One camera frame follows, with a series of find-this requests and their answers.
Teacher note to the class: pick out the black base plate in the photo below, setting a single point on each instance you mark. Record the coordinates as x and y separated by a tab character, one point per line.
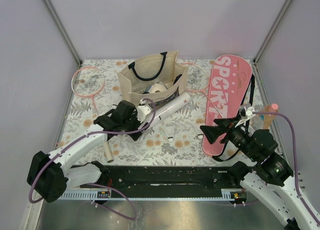
168	181

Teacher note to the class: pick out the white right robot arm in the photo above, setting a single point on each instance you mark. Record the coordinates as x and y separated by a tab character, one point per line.
271	180

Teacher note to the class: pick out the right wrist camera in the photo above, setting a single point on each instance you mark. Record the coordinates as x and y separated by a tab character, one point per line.
246	112

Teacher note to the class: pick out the pink badminton racket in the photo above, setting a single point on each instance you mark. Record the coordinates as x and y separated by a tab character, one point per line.
198	82
86	83

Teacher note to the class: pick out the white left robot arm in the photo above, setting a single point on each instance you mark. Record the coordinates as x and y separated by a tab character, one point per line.
51	174

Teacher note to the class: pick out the white slotted cable duct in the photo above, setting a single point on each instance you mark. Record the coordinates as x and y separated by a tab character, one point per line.
86	194

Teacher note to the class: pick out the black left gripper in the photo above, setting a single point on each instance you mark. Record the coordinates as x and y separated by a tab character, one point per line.
138	124

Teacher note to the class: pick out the white shuttlecock tube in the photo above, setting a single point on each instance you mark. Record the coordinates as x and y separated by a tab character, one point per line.
167	110

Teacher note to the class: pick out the white tape roll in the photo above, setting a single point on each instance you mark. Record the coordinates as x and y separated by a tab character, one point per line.
157	88

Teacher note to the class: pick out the floral table mat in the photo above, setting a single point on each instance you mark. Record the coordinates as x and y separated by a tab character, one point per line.
153	147

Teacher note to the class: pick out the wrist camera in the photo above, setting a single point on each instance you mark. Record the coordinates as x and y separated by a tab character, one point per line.
246	112
143	110

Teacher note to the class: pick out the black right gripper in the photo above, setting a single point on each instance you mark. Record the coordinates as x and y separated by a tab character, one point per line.
212	132

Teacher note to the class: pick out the clear bottle pink cap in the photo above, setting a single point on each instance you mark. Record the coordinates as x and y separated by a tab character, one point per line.
264	121

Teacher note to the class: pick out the pink badminton racket left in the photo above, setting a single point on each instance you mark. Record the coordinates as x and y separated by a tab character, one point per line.
86	83

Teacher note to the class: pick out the white shuttlecock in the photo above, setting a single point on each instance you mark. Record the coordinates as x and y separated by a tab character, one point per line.
169	131
198	131

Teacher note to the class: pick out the pink racket cover bag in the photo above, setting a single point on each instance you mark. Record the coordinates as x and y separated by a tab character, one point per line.
228	84

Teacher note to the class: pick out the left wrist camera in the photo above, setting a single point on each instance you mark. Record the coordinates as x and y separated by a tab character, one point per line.
143	110

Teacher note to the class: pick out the pink badminton racket right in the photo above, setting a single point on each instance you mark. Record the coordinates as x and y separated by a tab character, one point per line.
198	82

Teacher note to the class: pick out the beige canvas tote bag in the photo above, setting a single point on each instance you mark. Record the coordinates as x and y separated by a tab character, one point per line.
136	78

